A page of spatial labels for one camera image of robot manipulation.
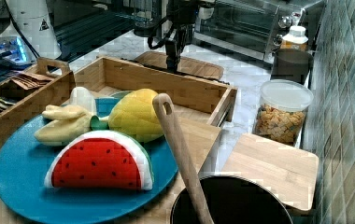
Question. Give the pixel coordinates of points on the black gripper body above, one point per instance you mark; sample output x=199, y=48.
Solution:
x=182, y=15

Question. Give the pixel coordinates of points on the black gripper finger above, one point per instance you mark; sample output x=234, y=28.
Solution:
x=170, y=52
x=177, y=53

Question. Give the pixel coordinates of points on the bamboo drawer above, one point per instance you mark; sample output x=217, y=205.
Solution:
x=204, y=100

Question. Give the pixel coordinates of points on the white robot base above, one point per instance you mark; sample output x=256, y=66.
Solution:
x=30, y=20

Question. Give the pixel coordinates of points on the green round bowl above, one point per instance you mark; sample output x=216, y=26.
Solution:
x=120, y=94

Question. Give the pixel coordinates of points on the stainless toaster oven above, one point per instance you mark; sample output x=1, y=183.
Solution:
x=255, y=27

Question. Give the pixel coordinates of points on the plush yellow pineapple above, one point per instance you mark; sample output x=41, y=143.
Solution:
x=133, y=115

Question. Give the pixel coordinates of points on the wooden spoon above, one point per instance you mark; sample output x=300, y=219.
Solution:
x=165, y=111

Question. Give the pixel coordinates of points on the white plush piece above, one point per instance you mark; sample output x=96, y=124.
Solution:
x=81, y=96

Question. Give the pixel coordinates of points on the orange bottle white cap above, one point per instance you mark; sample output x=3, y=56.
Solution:
x=295, y=38

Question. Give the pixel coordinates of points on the dark grey cup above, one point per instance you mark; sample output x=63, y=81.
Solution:
x=292, y=64

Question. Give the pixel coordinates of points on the clear cereal container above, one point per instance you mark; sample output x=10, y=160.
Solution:
x=282, y=110

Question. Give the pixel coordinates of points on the plush yellow banana bunch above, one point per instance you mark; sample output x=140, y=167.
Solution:
x=66, y=124

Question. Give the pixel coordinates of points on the plush watermelon slice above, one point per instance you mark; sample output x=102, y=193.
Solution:
x=101, y=159

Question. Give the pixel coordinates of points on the black pot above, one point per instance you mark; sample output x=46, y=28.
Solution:
x=226, y=199

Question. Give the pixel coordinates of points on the bamboo tea organizer box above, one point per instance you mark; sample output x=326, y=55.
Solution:
x=33, y=102

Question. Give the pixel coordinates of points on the small bamboo cutting board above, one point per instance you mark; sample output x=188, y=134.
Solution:
x=288, y=172

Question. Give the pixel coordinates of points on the blue round plate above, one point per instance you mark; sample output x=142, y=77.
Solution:
x=23, y=166

